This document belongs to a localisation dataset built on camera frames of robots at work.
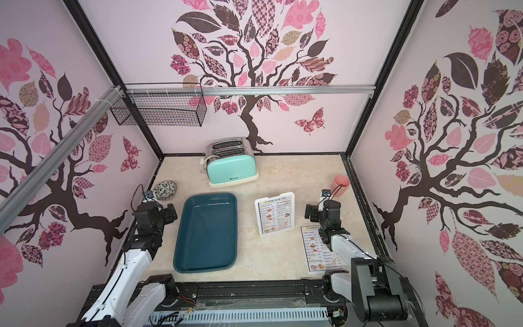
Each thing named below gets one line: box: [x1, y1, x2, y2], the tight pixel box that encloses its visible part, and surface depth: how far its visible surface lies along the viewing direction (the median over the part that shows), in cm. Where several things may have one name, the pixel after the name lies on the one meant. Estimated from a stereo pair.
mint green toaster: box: [204, 137, 260, 189], surface depth 101 cm
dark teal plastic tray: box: [172, 192, 238, 274], surface depth 88 cm
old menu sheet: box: [300, 224, 343, 272], surface depth 85 cm
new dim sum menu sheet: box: [258, 196, 293, 235], surface depth 84 cm
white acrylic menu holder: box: [254, 192, 296, 238], surface depth 84 cm
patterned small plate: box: [153, 180, 178, 201], surface depth 103 cm
